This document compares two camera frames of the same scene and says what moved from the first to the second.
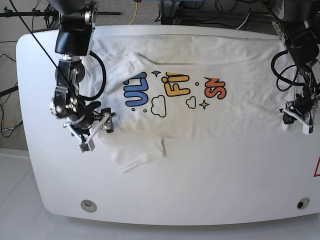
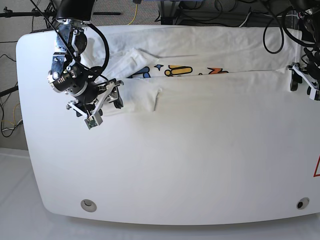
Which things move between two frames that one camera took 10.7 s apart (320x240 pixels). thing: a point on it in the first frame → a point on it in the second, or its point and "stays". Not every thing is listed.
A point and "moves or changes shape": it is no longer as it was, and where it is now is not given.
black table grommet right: x=303 y=202 stays
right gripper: x=86 y=125 → x=94 y=100
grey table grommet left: x=89 y=206 stays
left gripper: x=301 y=105 → x=313 y=68
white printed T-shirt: x=161 y=86 moves or changes shape
